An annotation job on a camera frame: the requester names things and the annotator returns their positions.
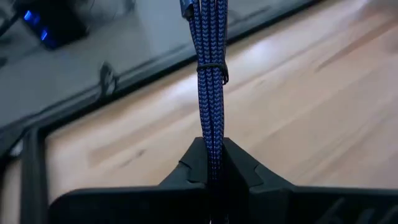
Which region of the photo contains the blue braided USB-C cable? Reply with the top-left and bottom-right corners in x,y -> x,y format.
179,0 -> 230,194

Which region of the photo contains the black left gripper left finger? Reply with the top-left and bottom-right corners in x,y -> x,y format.
49,136 -> 209,224

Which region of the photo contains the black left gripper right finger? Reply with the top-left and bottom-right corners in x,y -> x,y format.
222,137 -> 398,224

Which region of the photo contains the black device with blue lights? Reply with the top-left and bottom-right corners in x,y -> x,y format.
14,0 -> 90,50

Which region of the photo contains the black aluminium rig frame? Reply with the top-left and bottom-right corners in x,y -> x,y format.
0,0 -> 326,224

